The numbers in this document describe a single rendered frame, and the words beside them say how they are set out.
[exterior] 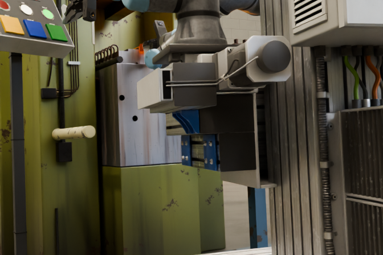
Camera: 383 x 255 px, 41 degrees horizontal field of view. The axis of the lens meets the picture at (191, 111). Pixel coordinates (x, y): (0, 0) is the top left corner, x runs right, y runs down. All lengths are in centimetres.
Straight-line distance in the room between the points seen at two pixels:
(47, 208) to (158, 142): 56
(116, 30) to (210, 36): 155
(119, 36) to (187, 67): 183
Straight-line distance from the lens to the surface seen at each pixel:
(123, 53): 232
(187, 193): 236
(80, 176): 236
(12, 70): 207
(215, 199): 267
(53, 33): 204
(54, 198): 234
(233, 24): 1009
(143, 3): 134
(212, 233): 269
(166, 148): 230
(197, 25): 135
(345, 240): 112
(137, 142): 224
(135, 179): 224
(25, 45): 197
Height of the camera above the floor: 59
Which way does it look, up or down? 3 degrees up
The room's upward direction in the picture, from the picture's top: 2 degrees counter-clockwise
